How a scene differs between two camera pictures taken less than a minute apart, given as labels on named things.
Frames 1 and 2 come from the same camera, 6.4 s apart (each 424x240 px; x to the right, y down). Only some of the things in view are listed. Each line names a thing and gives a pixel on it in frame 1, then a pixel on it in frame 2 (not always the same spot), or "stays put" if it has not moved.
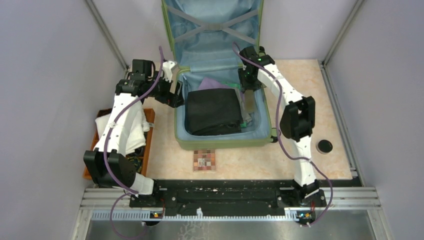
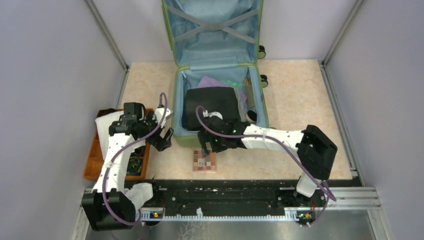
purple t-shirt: (207, 83) stays put
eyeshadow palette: (204, 160) stays put
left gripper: (172, 99) -> (159, 143)
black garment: (213, 112) stays put
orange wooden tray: (150, 115) stays put
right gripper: (245, 86) -> (204, 137)
